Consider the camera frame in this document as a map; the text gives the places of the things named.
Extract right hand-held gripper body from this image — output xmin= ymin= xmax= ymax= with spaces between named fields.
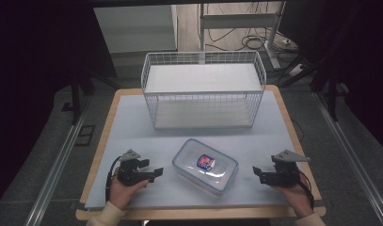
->
xmin=265 ymin=149 xmax=311 ymax=188

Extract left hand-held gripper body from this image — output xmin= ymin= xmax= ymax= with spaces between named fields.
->
xmin=117 ymin=149 xmax=155 ymax=187

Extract person's left hand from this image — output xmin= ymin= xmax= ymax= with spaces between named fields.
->
xmin=108 ymin=167 xmax=150 ymax=211

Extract person's right hand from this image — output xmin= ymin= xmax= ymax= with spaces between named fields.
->
xmin=271 ymin=172 xmax=314 ymax=218

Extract white table mat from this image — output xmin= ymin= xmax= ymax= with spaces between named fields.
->
xmin=84 ymin=89 xmax=318 ymax=210

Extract wooden table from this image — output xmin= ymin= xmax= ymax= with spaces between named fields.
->
xmin=74 ymin=84 xmax=327 ymax=221

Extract clear plastic lidded container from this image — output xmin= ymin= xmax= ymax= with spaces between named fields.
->
xmin=171 ymin=137 xmax=240 ymax=198

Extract black floor plate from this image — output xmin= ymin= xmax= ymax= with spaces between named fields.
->
xmin=73 ymin=124 xmax=96 ymax=147

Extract black stand leg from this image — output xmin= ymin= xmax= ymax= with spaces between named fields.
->
xmin=69 ymin=73 xmax=97 ymax=126

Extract white power strip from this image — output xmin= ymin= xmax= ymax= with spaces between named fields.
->
xmin=287 ymin=63 xmax=306 ymax=78

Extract dark curtain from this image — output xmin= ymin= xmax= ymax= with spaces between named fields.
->
xmin=278 ymin=0 xmax=383 ymax=158
xmin=0 ymin=0 xmax=119 ymax=208

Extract white cabinet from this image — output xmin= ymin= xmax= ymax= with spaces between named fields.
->
xmin=92 ymin=4 xmax=179 ymax=54

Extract white metal stand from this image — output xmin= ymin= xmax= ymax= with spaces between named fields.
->
xmin=198 ymin=1 xmax=287 ymax=71

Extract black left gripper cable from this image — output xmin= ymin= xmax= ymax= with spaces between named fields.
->
xmin=104 ymin=155 xmax=123 ymax=202

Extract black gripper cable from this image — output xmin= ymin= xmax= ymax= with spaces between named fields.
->
xmin=297 ymin=170 xmax=316 ymax=211
xmin=104 ymin=155 xmax=123 ymax=202

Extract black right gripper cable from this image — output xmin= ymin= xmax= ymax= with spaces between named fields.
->
xmin=297 ymin=170 xmax=316 ymax=211

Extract metal floor rail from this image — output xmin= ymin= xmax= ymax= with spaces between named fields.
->
xmin=311 ymin=90 xmax=383 ymax=226
xmin=24 ymin=93 xmax=93 ymax=226

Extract black stand frame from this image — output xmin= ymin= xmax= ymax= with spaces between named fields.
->
xmin=279 ymin=46 xmax=350 ymax=122

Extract white wire shelf rack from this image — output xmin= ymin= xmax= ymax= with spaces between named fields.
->
xmin=140 ymin=50 xmax=268 ymax=131

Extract black floor cables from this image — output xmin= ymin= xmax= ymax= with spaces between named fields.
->
xmin=206 ymin=27 xmax=298 ymax=64

